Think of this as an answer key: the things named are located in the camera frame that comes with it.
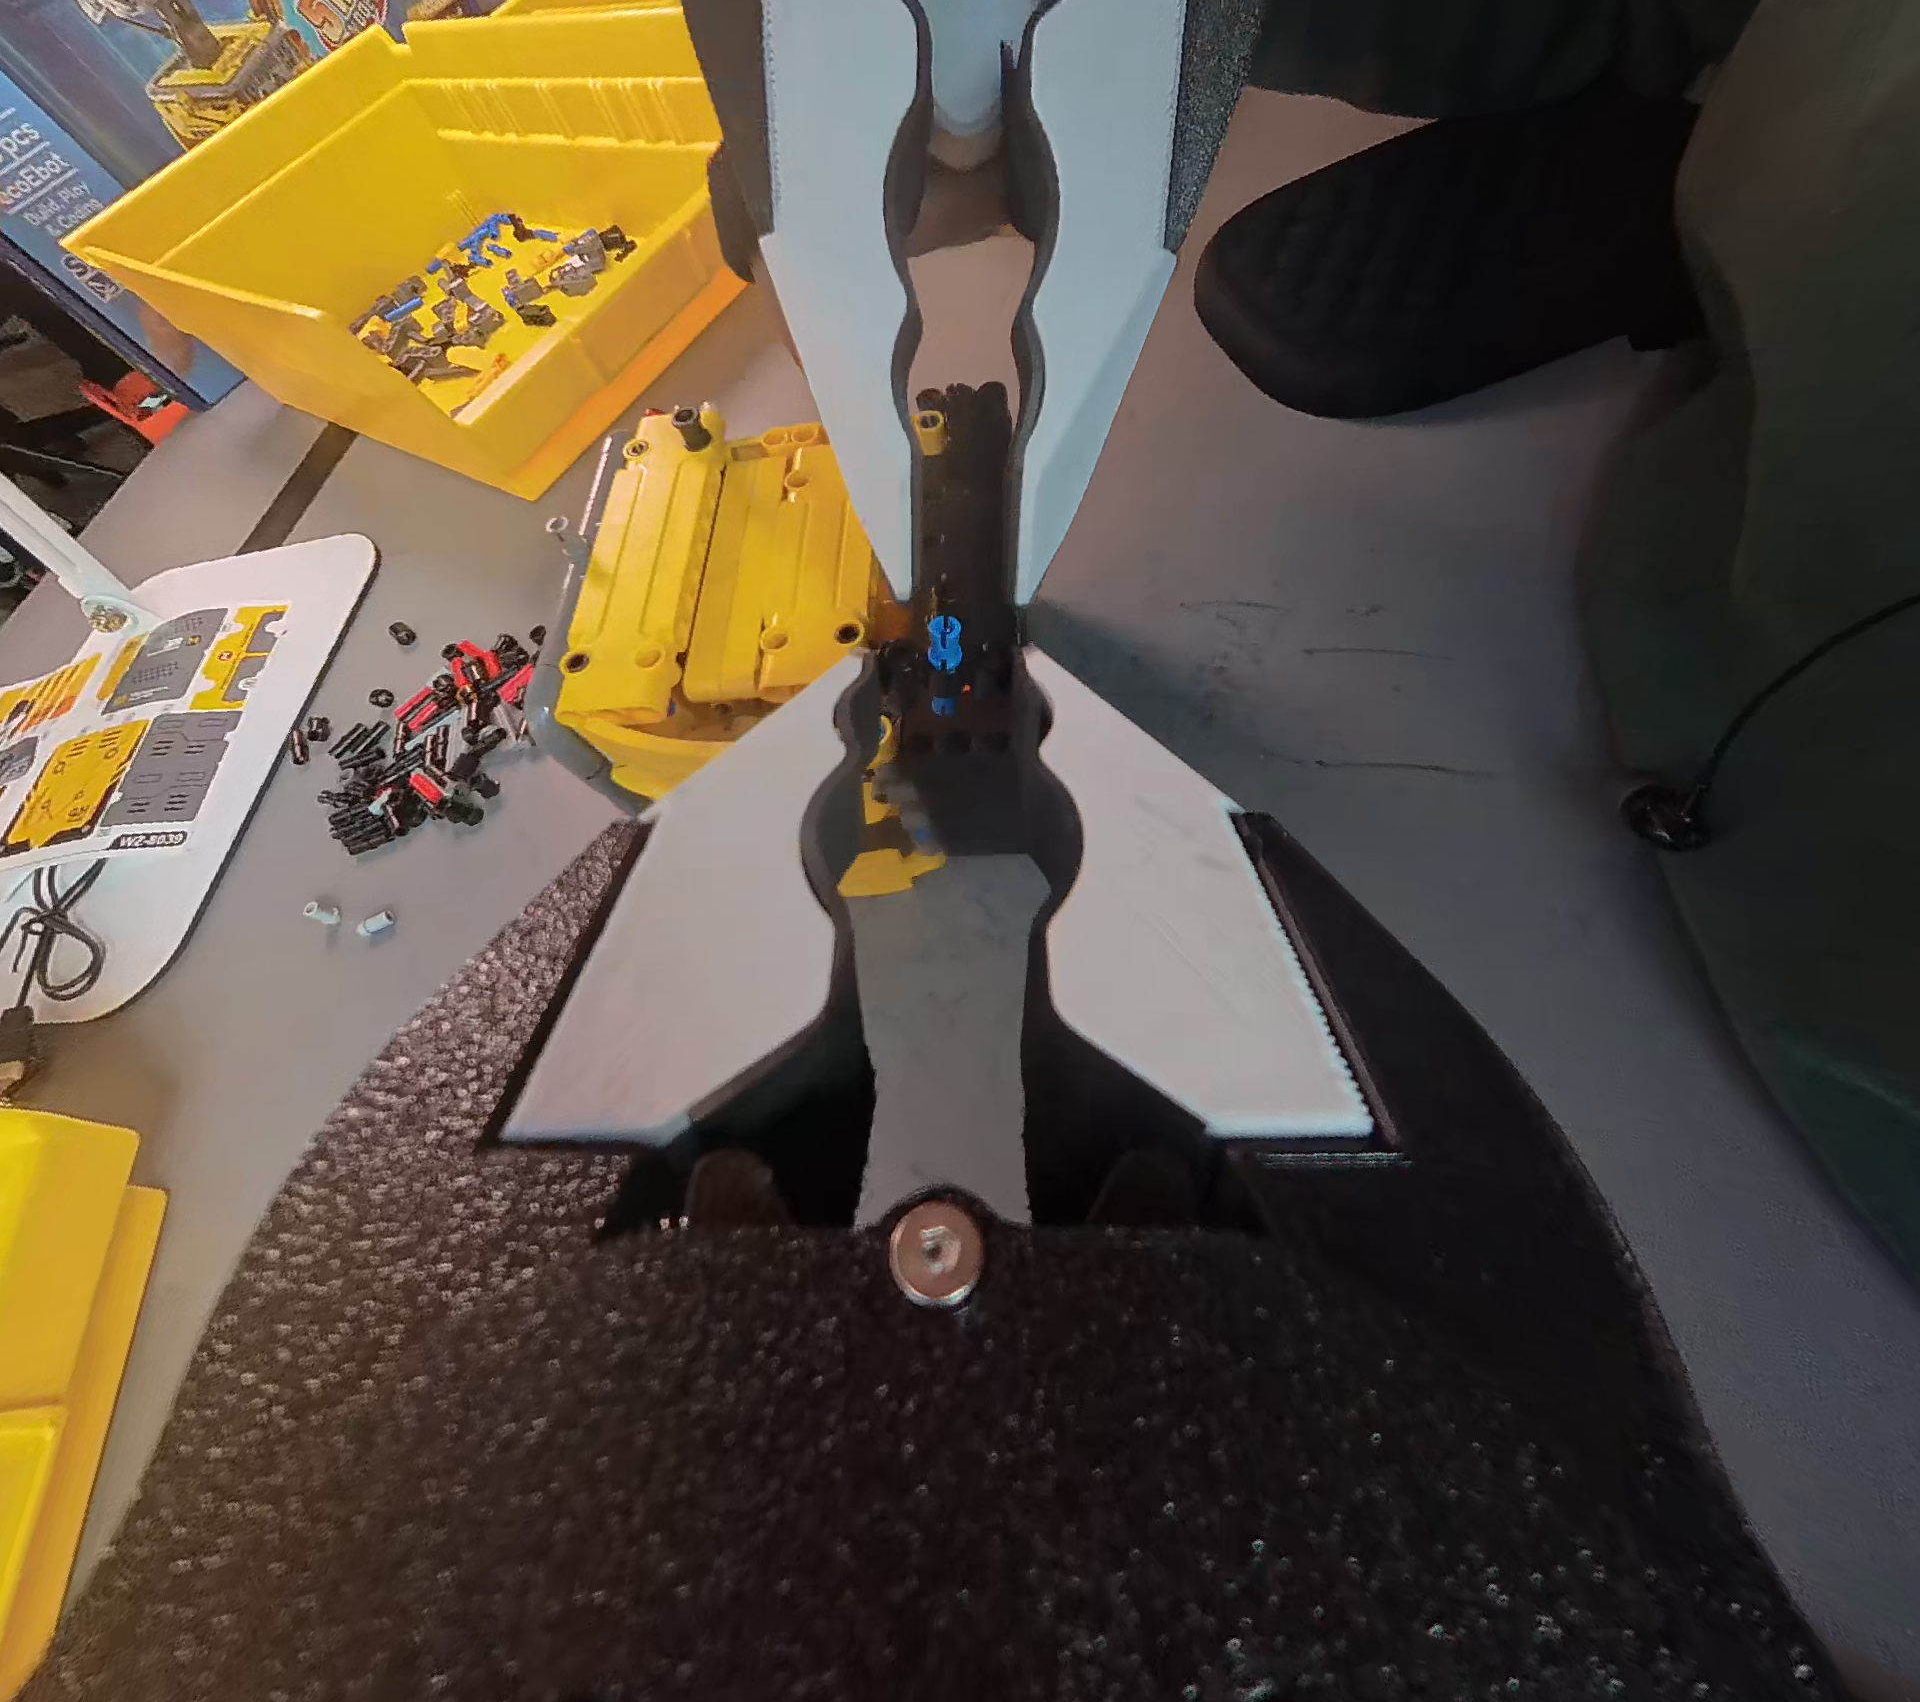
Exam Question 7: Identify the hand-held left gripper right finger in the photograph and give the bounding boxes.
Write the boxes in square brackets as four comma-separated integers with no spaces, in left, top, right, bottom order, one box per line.
[1023,651,1380,1144]

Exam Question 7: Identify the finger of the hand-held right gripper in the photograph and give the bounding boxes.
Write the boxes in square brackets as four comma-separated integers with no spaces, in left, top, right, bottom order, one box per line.
[1002,0,1195,609]
[757,0,937,606]

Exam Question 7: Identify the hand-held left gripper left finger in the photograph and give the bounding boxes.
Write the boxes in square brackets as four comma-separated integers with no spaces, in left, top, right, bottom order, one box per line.
[499,651,876,1150]

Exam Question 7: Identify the yellow lego vehicle model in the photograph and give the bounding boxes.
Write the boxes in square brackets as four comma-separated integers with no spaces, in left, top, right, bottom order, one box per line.
[546,382,1056,902]

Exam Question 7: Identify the black lego connector assembly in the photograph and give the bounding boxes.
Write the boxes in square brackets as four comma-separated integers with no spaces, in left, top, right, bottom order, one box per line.
[896,604,997,717]

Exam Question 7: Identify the pile of small lego pins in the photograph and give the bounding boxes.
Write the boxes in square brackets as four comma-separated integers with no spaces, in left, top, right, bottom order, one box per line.
[292,622,553,860]

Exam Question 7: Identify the pile of mixed lego parts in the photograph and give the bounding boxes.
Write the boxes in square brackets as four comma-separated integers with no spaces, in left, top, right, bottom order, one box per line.
[348,211,643,388]

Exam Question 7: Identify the lego sticker sheet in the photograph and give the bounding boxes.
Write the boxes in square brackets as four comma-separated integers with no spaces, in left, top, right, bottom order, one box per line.
[0,597,294,872]

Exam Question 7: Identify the white book stand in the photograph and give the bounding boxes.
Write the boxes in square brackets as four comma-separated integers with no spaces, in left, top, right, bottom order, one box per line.
[0,477,382,1026]

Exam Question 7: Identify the yellow divided parts bin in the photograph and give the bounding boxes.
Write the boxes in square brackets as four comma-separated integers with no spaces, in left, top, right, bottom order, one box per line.
[61,4,753,501]

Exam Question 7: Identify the black clip microphone cable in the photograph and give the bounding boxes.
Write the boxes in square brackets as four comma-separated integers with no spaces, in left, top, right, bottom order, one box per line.
[1620,597,1920,853]

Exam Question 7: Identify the black cable bundle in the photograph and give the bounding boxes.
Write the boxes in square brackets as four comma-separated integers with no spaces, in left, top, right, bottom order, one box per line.
[0,861,118,1010]

